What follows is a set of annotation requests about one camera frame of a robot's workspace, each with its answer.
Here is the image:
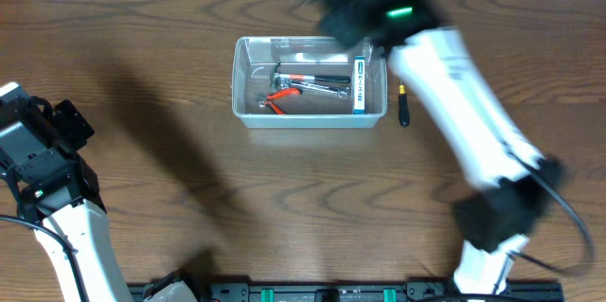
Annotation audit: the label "silver double ended wrench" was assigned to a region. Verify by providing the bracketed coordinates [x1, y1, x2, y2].
[276, 78, 350, 98]

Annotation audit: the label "white blue small box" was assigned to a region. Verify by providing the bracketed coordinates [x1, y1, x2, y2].
[351, 56, 365, 115]

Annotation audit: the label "black yellow screwdriver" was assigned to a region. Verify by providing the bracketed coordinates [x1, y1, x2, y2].
[399, 80, 411, 127]

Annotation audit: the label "black orange hammer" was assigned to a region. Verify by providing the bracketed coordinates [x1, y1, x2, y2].
[269, 62, 351, 88]

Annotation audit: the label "orange handled pliers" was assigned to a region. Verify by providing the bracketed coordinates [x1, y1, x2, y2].
[258, 87, 302, 115]

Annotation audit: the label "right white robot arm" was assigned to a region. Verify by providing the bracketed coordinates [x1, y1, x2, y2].
[313, 0, 562, 294]

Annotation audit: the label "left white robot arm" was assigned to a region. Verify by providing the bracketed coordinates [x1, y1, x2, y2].
[1, 82, 132, 301]

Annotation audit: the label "clear plastic container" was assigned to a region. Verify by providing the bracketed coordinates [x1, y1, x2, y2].
[232, 36, 387, 128]

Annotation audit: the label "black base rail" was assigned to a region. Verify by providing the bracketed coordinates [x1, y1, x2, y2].
[127, 280, 564, 302]

